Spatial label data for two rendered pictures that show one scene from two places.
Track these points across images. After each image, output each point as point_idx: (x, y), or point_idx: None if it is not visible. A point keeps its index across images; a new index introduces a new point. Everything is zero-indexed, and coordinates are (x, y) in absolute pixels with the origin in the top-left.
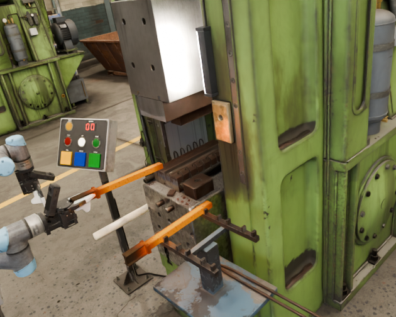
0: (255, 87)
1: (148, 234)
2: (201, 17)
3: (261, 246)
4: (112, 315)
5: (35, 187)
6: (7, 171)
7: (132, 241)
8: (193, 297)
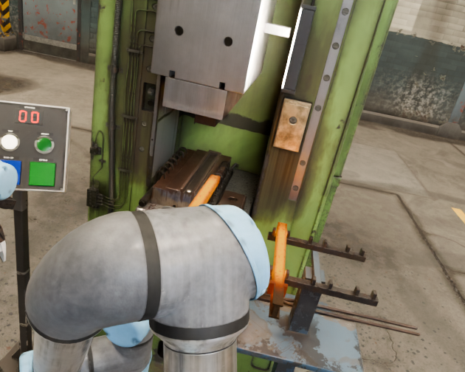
0: (358, 90)
1: (11, 291)
2: None
3: (289, 271)
4: None
5: None
6: (9, 189)
7: None
8: (290, 344)
